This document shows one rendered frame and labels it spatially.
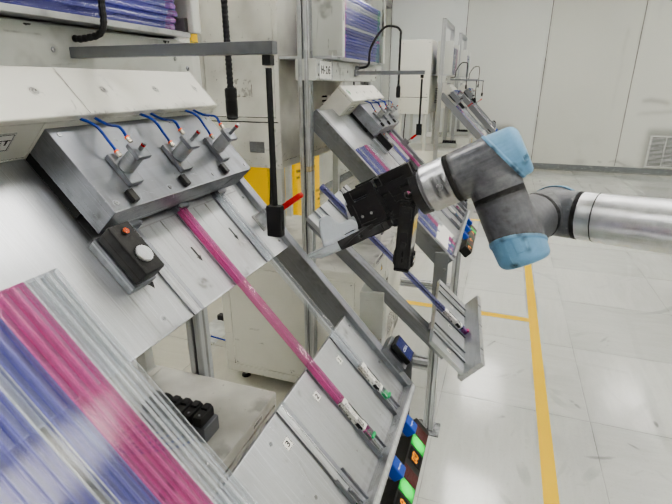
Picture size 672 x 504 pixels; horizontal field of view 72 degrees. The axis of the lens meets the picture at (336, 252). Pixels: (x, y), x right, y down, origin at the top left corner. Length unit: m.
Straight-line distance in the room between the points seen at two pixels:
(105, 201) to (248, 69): 1.22
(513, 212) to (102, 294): 0.54
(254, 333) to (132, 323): 1.48
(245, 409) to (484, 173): 0.73
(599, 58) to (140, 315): 7.98
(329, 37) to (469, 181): 1.18
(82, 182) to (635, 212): 0.73
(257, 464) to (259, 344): 1.48
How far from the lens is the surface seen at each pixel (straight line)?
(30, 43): 0.78
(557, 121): 8.26
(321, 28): 1.80
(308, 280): 0.94
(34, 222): 0.66
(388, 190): 0.73
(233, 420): 1.08
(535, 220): 0.70
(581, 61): 8.27
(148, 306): 0.66
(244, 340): 2.14
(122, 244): 0.63
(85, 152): 0.69
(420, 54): 5.20
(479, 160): 0.69
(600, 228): 0.77
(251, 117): 1.81
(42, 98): 0.70
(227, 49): 0.65
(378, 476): 0.80
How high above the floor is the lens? 1.30
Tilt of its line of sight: 20 degrees down
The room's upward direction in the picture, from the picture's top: straight up
